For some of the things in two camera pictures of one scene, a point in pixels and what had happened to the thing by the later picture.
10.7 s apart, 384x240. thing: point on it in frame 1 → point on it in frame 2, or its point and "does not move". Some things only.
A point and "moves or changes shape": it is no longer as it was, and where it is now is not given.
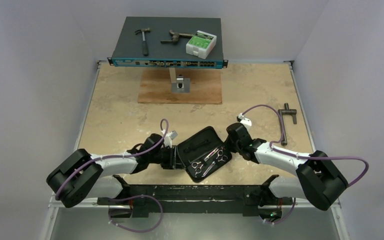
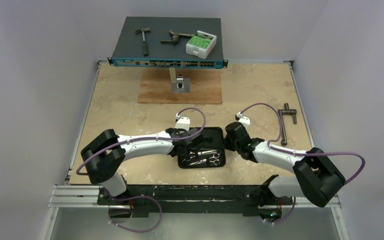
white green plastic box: [200, 44] does not move
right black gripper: [230, 143] does not move
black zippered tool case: [202, 154] moves or changes shape
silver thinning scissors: [198, 166] → [188, 158]
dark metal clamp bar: [286, 111] does not move
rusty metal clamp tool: [175, 37] does not move
